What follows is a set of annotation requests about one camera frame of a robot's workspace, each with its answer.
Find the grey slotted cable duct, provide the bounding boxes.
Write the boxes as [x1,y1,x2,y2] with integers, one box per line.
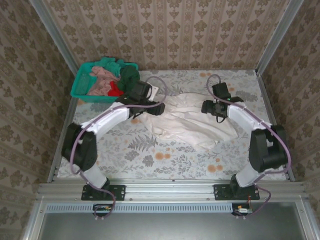
[45,202,233,214]

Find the teal plastic laundry basket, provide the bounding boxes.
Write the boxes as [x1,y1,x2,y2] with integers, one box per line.
[70,62,139,104]

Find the aluminium extrusion beam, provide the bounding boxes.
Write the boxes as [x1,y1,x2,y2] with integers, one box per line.
[36,178,310,204]

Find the aluminium table side rail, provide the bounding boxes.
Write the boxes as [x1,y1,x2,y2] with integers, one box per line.
[256,72,296,183]
[47,97,77,183]

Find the dark green t-shirt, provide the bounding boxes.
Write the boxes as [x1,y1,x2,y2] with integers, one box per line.
[117,64,141,92]

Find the floral tablecloth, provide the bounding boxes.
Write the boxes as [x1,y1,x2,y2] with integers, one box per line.
[57,69,287,181]

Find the pink t-shirt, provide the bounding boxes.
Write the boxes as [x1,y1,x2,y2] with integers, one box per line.
[88,65,121,96]

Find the grey sheet metal panel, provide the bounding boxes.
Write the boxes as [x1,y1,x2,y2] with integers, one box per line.
[21,201,320,240]

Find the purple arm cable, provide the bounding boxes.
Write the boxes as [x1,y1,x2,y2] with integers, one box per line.
[206,74,293,221]
[70,75,169,222]

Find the small circuit board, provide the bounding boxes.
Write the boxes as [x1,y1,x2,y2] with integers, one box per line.
[231,202,254,216]
[92,203,113,218]

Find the teal green t-shirt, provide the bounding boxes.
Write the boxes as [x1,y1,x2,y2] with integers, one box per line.
[99,56,128,78]

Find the white t-shirt with red print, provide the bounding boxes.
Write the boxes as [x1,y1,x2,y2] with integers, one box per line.
[147,91,241,152]

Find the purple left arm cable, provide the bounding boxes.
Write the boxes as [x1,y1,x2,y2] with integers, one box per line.
[70,75,169,222]

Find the aluminium corner post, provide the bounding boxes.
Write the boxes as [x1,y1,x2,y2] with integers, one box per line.
[28,0,81,75]
[256,0,305,76]

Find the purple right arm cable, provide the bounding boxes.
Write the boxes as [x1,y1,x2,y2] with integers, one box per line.
[206,74,293,221]

